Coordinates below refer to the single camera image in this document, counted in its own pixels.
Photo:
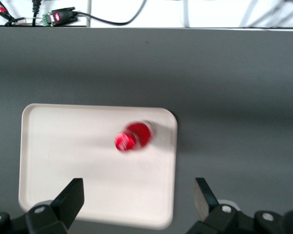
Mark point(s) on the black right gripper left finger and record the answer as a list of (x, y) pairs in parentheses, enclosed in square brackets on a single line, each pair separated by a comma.
[(68, 202)]

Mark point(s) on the red coke bottle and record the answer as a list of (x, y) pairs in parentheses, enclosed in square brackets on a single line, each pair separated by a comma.
[(136, 134)]

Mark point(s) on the cream rectangular tray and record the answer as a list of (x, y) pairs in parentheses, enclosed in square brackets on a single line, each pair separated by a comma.
[(63, 146)]

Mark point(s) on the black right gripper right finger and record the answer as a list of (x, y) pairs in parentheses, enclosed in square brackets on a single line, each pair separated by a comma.
[(206, 195)]

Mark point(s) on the black serial adapter red logo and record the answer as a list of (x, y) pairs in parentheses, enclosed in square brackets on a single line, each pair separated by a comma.
[(61, 16)]

